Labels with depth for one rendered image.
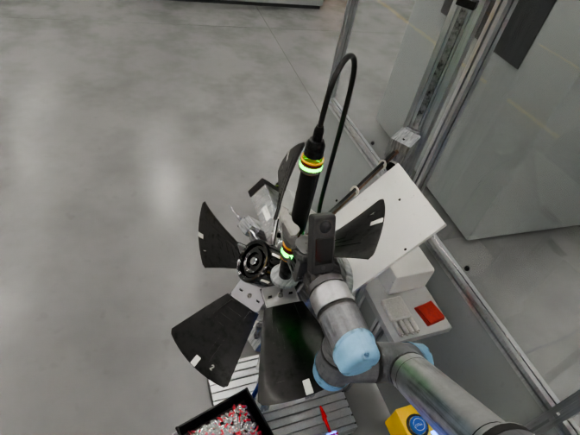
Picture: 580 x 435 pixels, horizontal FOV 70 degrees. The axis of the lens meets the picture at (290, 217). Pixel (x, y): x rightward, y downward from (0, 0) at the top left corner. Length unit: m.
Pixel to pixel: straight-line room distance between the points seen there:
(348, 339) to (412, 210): 0.59
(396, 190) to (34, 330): 1.96
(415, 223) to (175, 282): 1.69
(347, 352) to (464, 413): 0.19
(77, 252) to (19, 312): 0.45
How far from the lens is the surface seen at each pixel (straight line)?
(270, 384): 1.00
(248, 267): 1.11
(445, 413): 0.67
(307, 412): 2.17
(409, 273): 1.55
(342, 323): 0.72
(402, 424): 1.15
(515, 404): 1.58
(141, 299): 2.52
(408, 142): 1.37
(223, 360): 1.23
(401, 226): 1.21
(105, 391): 2.30
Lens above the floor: 2.08
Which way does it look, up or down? 44 degrees down
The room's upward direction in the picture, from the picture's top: 12 degrees clockwise
